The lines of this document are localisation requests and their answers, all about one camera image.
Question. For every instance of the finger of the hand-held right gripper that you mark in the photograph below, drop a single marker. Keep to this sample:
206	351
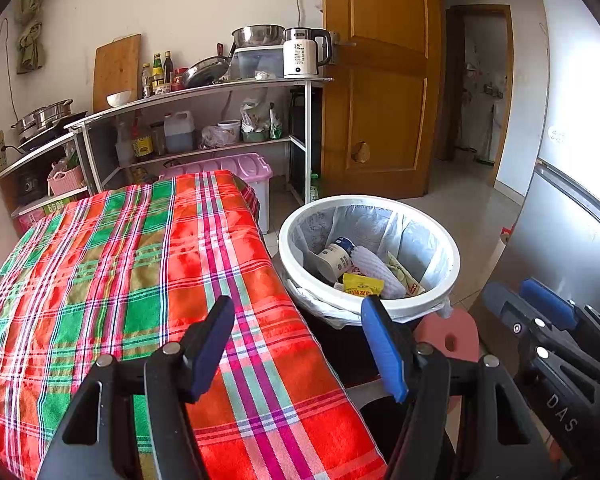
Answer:
547	300
510	310

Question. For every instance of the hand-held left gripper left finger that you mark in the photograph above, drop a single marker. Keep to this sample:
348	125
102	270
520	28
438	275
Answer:
207	355

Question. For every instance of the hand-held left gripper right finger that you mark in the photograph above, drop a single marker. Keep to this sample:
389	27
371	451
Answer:
387	355

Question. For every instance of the yellow snack packet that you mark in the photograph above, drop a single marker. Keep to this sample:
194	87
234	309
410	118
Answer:
362	285

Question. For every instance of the pale green snack packet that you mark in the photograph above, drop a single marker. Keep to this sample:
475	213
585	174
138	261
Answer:
402	280

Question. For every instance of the white foam fruit net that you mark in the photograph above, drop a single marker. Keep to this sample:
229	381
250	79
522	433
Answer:
375	265

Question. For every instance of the white paper cup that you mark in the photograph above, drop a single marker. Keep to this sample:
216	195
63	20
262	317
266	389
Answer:
337	257

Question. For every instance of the white round trash bin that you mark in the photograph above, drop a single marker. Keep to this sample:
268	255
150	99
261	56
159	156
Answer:
420	240

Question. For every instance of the white rimmed black bin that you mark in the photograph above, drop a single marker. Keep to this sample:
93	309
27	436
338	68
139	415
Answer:
287	250

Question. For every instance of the pink plastic stool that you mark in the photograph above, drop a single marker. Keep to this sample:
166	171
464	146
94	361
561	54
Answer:
455	330

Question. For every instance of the silver refrigerator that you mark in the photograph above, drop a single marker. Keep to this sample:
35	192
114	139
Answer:
570	240

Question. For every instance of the red capped white bottle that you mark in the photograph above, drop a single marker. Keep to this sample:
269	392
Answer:
505	245

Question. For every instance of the red green plaid tablecloth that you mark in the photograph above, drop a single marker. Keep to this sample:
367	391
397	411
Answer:
130	285

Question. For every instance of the green mop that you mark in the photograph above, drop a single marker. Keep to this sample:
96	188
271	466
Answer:
486	161

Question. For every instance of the white fridge magnet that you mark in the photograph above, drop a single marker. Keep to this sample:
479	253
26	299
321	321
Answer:
557	136

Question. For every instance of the green glass bottle on floor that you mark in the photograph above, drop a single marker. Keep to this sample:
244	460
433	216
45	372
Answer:
314	187

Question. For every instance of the pink lidded storage box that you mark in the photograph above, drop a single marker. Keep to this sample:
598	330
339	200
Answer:
230	165

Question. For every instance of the yellow printed bag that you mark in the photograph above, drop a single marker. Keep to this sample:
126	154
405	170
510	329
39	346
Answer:
142	175

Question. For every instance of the green printed box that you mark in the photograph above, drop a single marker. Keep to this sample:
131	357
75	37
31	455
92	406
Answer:
57	205

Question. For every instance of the crumpled clear plastic bag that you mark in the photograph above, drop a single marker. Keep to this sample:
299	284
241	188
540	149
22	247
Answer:
212	137

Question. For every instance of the yellow label sauce bottle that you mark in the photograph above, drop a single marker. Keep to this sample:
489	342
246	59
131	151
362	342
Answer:
142	146

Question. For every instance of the dark glass jar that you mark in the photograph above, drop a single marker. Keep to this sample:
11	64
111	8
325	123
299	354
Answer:
158	140

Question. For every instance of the dark liquid plastic jug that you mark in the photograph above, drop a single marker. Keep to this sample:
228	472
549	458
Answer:
179	135

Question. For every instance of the pink woven basket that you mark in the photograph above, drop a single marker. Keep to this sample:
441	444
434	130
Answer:
66	182

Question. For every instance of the green bowl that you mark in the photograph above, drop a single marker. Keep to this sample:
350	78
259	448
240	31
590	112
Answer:
255	136

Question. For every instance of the clear plastic bottle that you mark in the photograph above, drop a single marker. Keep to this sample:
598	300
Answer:
124	147

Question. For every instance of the white plastic tub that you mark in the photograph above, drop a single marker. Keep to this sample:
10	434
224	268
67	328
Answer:
230	130

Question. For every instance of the tall white metal rack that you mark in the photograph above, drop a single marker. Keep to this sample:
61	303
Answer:
307	135

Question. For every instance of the wooden door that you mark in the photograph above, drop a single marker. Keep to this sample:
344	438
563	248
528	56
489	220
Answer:
385	110

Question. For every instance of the green printed packet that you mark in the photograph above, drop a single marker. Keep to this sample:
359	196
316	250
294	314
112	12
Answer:
275	125

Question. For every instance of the white printed food bag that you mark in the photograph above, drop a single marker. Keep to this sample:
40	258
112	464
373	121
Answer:
254	115

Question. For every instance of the black rice cooker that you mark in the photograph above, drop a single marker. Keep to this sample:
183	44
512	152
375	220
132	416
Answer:
27	187

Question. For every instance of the low white metal rack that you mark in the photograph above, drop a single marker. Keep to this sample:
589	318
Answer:
35	156

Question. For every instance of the black induction cooker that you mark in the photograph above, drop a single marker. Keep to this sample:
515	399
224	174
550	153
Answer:
55	136

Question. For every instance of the white ceramic bowl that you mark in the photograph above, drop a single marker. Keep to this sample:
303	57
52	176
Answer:
119	99

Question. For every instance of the red lidded jar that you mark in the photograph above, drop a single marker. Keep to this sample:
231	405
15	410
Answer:
179	79

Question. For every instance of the small clear bottle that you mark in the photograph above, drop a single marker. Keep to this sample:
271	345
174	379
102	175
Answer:
146	82

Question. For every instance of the steel frying pan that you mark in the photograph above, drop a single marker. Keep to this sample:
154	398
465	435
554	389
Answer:
205	72

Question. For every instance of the crumpled white wrapper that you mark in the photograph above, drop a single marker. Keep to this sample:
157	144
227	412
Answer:
262	75

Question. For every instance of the green capped sauce bottle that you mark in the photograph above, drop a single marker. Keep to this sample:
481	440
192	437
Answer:
158	72

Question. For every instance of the dark sauce bottle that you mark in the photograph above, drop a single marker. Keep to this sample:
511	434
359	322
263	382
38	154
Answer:
168	70

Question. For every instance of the steel steamer pot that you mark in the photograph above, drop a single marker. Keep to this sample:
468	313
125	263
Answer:
42	117

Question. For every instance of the clear plastic storage box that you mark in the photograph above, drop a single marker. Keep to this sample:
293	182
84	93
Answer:
255	62

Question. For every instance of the wooden cutting board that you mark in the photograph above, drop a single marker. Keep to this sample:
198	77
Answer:
117	70

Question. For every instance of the white electric kettle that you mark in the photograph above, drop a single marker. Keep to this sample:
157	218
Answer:
300	55

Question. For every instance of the metal door latch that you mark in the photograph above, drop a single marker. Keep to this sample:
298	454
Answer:
336	42

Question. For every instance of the steel mixing bowl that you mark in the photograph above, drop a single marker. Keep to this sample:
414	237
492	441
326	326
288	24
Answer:
257	35

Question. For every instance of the hanging grey cloth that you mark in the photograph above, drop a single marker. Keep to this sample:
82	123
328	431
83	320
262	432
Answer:
30	40

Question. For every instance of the wooden doorway frame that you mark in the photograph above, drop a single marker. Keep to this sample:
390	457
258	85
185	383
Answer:
505	110

